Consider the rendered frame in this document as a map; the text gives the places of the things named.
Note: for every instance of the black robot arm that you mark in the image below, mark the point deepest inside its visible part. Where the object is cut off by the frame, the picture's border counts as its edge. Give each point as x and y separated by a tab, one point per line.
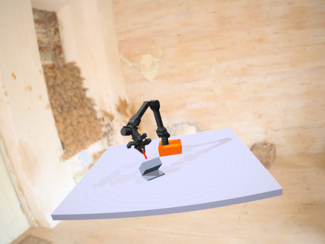
135	120

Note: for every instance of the grey sloped panel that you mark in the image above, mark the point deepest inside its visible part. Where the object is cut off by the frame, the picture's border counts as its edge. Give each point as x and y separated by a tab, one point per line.
150	169

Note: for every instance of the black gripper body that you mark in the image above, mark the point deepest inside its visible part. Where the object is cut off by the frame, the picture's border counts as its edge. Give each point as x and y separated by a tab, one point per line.
133	143

